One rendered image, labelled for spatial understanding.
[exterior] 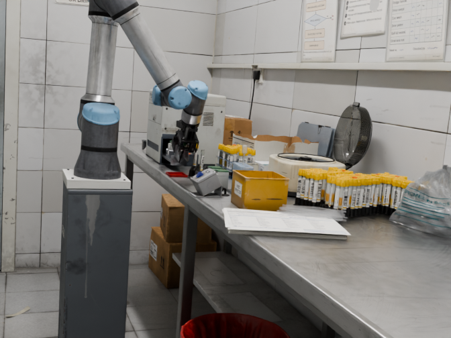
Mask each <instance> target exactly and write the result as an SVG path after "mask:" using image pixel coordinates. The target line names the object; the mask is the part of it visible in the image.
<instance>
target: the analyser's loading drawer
mask: <svg viewBox="0 0 451 338"><path fill-rule="evenodd" d="M162 157H163V158H164V159H166V160H168V161H169V162H170V165H174V166H186V165H187V161H186V160H185V159H184V160H183V161H182V162H181V163H178V162H177V161H176V158H175V156H174V152H173V150H169V155H168V149H166V153H162Z"/></svg>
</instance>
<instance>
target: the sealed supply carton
mask: <svg viewBox="0 0 451 338"><path fill-rule="evenodd" d="M252 122H253V121H251V120H249V119H246V118H243V117H240V116H236V115H225V122H224V131H223V145H225V146H226V145H229V146H232V141H233V133H236V134H248V135H252Z"/></svg>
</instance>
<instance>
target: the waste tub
mask: <svg viewBox="0 0 451 338"><path fill-rule="evenodd" d="M232 171H233V179H232V195H231V203H233V204H234V205H235V206H237V208H239V209H249V210H258V211H274V212H277V210H279V207H281V206H282V205H283V204H285V205H286V204H287V195H288V187H289V180H290V179H289V178H287V177H285V176H283V175H280V174H278V173H276V172H274V171H257V170H232ZM280 211H281V210H280Z"/></svg>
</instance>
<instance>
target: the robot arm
mask: <svg viewBox="0 0 451 338"><path fill-rule="evenodd" d="M139 8H140V6H139V4H138V2H137V1H136V0H89V12H88V18H89V19H90V20H91V21H92V28H91V42H90V50H89V64H88V72H87V86H86V93H85V95H84V96H82V97H81V102H80V109H79V114H78V116H77V125H78V127H79V130H80V131H81V152H80V154H79V157H78V159H77V162H76V164H75V166H74V175H75V176H77V177H80V178H87V179H93V180H114V179H118V178H121V168H120V165H119V160H118V157H117V143H118V133H119V120H120V114H119V108H118V107H116V106H115V101H114V100H113V99H112V98H111V90H112V82H113V69H114V62H115V49H116V41H117V28H118V25H120V26H121V28H122V30H123V31H124V33H125V34H126V36H127V37H128V39H129V41H130V42H131V44H132V46H133V47H134V49H135V51H136V52H137V54H138V56H139V57H140V59H141V60H142V62H143V63H144V65H145V67H146V68H147V70H148V72H149V73H150V75H151V77H152V78H153V80H154V82H155V83H156V85H154V87H153V90H152V102H153V104H154V105H158V106H161V107H162V106H165V107H171V108H173V109H177V110H179V109H182V113H181V120H179V121H177V125H176V127H179V128H180V129H178V131H176V134H175V135H174V136H173V139H172V142H171V144H172V149H173V152H174V156H175V158H176V161H177V162H178V163H181V162H182V161H183V160H184V159H185V160H186V161H187V162H188V161H189V153H193V152H194V151H195V153H197V149H196V145H197V148H198V145H199V140H198V138H197V134H196V132H197V131H198V127H199V124H200V122H201V118H202V115H203V110H204V106H205V102H206V99H207V94H208V86H207V85H206V84H205V83H204V82H201V81H199V80H194V81H191V82H189V84H188V85H187V87H184V86H183V84H182V82H181V81H180V79H179V77H178V76H177V74H176V72H175V71H174V69H173V67H172V66H171V64H170V62H169V61H168V59H167V57H166V56H165V54H164V52H163V51H162V48H161V47H160V45H159V44H158V42H157V41H156V38H155V37H154V35H153V34H152V32H151V31H150V28H149V27H148V25H147V23H146V22H145V20H144V18H143V17H142V15H141V13H140V12H139ZM181 150H182V152H181V154H180V151H181Z"/></svg>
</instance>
